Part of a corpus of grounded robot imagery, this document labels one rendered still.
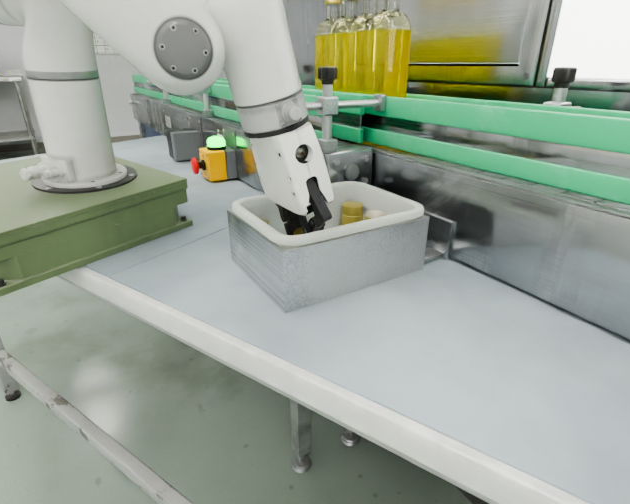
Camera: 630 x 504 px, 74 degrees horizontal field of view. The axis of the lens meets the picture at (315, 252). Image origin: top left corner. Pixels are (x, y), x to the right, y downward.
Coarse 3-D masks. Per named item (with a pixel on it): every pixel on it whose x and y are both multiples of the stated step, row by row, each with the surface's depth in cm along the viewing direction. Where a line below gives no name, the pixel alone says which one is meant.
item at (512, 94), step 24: (288, 0) 123; (312, 0) 113; (288, 24) 126; (312, 24) 116; (312, 48) 118; (312, 72) 121; (456, 96) 81; (480, 96) 76; (504, 96) 72; (528, 96) 68; (576, 96) 62; (600, 96) 59; (624, 96) 57
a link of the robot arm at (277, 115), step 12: (300, 96) 44; (240, 108) 43; (252, 108) 42; (264, 108) 42; (276, 108) 42; (288, 108) 42; (300, 108) 44; (240, 120) 45; (252, 120) 43; (264, 120) 43; (276, 120) 43; (288, 120) 43; (300, 120) 44; (252, 132) 44; (264, 132) 44
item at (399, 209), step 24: (336, 192) 66; (360, 192) 66; (384, 192) 61; (240, 216) 54; (264, 216) 60; (312, 216) 64; (336, 216) 67; (384, 216) 52; (408, 216) 53; (288, 240) 45; (312, 240) 46
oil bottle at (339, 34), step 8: (344, 16) 76; (352, 16) 76; (336, 24) 77; (344, 24) 75; (336, 32) 77; (344, 32) 75; (336, 40) 78; (344, 40) 76; (336, 48) 78; (344, 48) 77; (336, 56) 79; (344, 56) 77; (336, 64) 79; (344, 64) 78; (344, 72) 78; (336, 80) 80; (344, 80) 79; (336, 88) 81; (344, 88) 79
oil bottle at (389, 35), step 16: (384, 16) 67; (400, 16) 67; (368, 32) 70; (384, 32) 67; (400, 32) 68; (368, 48) 71; (384, 48) 68; (400, 48) 69; (368, 64) 72; (384, 64) 69; (400, 64) 70; (368, 80) 73; (384, 80) 70; (400, 80) 71; (400, 96) 72
